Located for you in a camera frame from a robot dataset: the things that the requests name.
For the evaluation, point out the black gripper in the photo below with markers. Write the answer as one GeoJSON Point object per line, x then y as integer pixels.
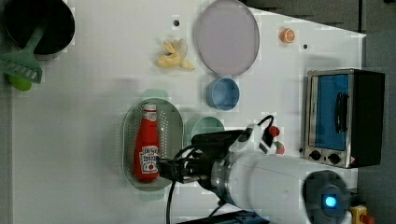
{"type": "Point", "coordinates": [195, 162]}

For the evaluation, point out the red ketchup bottle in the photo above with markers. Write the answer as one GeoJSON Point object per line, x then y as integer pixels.
{"type": "Point", "coordinates": [147, 148]}

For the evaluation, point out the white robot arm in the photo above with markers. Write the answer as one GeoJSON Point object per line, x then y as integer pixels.
{"type": "Point", "coordinates": [242, 170]}

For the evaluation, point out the green oval strainer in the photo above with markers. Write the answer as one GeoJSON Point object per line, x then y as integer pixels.
{"type": "Point", "coordinates": [170, 131]}

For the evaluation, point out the green metal cup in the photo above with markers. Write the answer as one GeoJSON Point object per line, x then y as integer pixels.
{"type": "Point", "coordinates": [199, 125]}

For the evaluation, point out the blue bowl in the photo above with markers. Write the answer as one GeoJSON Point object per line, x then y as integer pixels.
{"type": "Point", "coordinates": [222, 94]}

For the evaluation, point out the small toy strawberry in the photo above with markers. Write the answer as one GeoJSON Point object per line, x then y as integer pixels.
{"type": "Point", "coordinates": [274, 131]}

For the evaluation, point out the large toy strawberry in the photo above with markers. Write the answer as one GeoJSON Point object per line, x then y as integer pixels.
{"type": "Point", "coordinates": [280, 149]}

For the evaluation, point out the peeled toy banana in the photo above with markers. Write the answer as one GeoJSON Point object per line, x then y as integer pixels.
{"type": "Point", "coordinates": [175, 55]}

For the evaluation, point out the purple oval plate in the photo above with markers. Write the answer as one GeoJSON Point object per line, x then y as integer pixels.
{"type": "Point", "coordinates": [228, 37]}

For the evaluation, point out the toy orange half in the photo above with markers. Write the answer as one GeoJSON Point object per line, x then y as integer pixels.
{"type": "Point", "coordinates": [287, 36]}

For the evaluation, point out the black toaster oven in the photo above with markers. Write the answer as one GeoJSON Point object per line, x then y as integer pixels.
{"type": "Point", "coordinates": [344, 112]}

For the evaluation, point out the yellow emergency stop button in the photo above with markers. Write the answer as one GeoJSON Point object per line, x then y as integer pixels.
{"type": "Point", "coordinates": [360, 215]}

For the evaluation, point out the lime green toy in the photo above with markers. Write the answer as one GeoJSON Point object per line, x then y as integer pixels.
{"type": "Point", "coordinates": [20, 83]}

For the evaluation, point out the green slotted spatula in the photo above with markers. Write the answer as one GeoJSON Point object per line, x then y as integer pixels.
{"type": "Point", "coordinates": [22, 63]}

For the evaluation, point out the black cylindrical pot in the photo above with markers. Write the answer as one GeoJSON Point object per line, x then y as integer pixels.
{"type": "Point", "coordinates": [23, 17]}

